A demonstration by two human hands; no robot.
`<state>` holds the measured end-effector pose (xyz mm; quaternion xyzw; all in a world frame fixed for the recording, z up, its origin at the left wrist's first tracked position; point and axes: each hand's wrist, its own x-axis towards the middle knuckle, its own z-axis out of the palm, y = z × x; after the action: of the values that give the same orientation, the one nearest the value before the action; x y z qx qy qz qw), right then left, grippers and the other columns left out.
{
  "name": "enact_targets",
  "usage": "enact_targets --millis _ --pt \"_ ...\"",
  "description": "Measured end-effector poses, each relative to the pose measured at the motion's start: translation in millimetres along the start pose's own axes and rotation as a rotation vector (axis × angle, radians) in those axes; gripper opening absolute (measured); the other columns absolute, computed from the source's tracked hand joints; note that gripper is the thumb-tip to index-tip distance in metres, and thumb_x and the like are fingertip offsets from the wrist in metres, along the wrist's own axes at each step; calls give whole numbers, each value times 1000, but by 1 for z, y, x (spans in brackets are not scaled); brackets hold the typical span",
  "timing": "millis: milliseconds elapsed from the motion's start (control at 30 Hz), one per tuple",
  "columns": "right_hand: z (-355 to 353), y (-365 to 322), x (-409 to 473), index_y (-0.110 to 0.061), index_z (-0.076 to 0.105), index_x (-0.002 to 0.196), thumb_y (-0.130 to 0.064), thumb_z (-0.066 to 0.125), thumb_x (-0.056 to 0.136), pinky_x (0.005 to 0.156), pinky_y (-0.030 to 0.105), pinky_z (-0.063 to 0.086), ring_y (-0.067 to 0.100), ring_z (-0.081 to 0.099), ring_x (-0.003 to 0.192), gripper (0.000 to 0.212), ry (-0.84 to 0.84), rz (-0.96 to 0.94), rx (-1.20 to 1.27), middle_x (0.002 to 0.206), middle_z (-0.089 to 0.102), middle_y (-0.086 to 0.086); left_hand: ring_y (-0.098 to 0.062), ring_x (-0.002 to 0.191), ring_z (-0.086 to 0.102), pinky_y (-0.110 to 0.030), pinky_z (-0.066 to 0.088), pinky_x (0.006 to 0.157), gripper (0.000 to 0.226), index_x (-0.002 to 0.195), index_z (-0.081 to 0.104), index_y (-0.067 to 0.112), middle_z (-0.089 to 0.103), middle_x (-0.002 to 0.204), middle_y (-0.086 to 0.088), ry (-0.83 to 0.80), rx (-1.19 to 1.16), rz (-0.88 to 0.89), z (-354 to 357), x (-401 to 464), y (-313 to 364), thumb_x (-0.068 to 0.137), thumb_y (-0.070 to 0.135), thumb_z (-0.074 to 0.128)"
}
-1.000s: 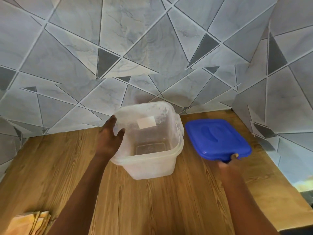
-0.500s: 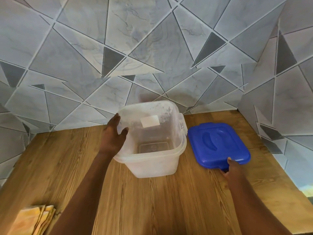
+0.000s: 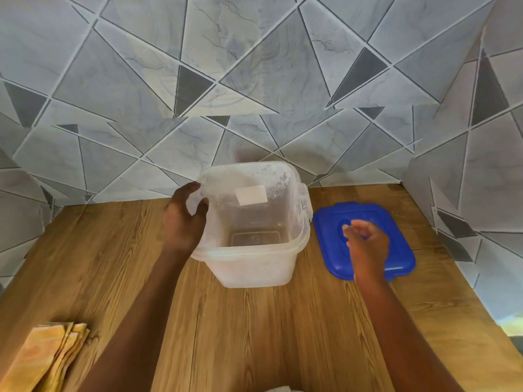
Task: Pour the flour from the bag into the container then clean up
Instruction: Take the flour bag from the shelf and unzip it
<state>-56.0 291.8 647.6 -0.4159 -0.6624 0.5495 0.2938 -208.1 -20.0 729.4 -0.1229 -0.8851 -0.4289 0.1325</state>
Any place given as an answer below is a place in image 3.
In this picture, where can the person's right hand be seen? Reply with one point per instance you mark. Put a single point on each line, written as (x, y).
(367, 249)

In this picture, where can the person's left hand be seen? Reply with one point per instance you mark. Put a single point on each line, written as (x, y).
(182, 224)

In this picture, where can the person's left thumb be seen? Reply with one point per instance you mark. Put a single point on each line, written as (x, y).
(202, 208)

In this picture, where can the person's right fingers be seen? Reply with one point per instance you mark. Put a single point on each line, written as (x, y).
(354, 231)

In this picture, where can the translucent plastic storage container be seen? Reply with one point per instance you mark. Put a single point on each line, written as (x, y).
(255, 228)

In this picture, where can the person's left forearm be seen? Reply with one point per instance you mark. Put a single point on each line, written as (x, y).
(139, 322)

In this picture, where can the person's right forearm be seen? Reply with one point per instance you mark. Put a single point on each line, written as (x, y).
(402, 338)

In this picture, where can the blue plastic container lid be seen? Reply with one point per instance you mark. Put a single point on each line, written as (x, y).
(359, 236)

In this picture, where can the white cloth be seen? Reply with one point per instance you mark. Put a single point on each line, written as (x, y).
(280, 389)

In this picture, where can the folded yellow cloth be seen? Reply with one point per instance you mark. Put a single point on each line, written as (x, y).
(45, 357)

